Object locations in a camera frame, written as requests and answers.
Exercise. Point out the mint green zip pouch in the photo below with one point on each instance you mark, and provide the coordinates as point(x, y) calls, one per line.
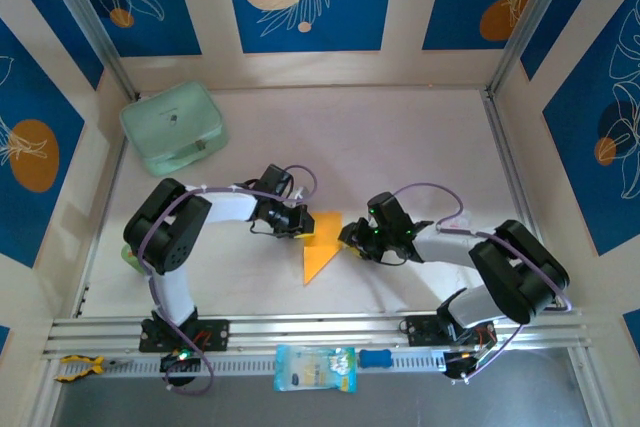
point(170, 122)

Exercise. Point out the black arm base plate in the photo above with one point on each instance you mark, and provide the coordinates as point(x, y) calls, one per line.
point(215, 334)
point(420, 331)

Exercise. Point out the small green cup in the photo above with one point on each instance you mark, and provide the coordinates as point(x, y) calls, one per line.
point(130, 257)

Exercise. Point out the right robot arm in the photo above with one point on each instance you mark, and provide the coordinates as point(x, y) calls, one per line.
point(515, 267)

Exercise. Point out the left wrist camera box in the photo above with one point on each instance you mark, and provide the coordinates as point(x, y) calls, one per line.
point(301, 193)

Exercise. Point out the small pink bottle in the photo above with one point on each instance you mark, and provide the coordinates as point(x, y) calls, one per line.
point(462, 219)

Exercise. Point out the wet wipes pack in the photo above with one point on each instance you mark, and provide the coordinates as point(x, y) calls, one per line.
point(316, 368)

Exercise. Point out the wide aluminium rail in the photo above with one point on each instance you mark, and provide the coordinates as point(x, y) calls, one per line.
point(325, 327)

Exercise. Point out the orange paper sheet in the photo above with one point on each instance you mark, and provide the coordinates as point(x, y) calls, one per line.
point(320, 252)

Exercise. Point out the aluminium frame post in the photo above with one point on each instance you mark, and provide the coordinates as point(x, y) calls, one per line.
point(85, 12)
point(535, 12)

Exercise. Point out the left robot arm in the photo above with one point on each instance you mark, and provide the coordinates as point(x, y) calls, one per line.
point(230, 207)

